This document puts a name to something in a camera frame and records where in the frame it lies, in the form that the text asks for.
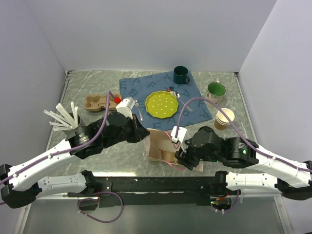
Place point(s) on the white green floral mug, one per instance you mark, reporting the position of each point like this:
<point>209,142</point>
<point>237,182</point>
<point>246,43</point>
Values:
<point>216,92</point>

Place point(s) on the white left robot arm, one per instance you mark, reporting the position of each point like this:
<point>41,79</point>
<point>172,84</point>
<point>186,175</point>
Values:
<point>24,183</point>

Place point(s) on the small santa figurine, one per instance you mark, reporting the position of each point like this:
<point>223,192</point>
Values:
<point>172,91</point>

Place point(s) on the brown pulp cup carrier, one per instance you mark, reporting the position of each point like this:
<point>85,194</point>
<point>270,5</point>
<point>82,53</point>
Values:
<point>97,102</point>

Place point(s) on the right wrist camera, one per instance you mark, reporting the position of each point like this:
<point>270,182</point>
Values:
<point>179,134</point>

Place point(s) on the stack of paper cups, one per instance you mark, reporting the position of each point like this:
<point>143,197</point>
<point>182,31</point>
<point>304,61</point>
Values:
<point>221,122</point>

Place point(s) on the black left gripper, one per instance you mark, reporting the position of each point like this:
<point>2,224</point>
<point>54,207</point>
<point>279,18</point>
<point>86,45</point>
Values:
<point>139,131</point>

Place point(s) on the white wrapped straws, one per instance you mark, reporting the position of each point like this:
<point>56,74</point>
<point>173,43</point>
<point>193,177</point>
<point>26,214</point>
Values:
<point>64,120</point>

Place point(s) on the yellow-green scalloped plate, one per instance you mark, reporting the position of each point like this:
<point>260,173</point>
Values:
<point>161,104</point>

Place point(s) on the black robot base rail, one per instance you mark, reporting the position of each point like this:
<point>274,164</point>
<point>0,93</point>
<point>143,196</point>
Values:
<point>111,191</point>

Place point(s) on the brown paper coffee cup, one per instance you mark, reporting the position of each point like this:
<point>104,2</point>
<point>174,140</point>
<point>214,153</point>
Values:
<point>168,156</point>

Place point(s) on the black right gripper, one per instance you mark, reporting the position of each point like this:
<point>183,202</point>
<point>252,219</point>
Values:
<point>184,158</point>

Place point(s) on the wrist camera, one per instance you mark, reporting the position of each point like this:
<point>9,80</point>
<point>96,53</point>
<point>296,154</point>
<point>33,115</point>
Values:
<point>179,134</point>
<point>125,107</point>

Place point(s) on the dark green mug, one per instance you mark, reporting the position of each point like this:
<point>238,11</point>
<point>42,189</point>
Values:
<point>181,75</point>

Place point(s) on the grey straw holder cup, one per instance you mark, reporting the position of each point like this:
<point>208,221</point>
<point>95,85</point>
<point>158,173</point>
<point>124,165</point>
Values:
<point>71,133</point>

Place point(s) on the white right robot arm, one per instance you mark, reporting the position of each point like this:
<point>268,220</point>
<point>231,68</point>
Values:
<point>275,174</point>

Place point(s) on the blue letter placemat cloth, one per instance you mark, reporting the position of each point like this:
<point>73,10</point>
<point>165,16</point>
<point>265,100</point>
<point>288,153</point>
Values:
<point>140,88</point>

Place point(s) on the silver fork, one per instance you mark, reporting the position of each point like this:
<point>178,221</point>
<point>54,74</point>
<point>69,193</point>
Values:
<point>140,114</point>

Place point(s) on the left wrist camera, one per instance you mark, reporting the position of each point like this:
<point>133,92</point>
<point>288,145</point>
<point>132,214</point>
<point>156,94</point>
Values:
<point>125,107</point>

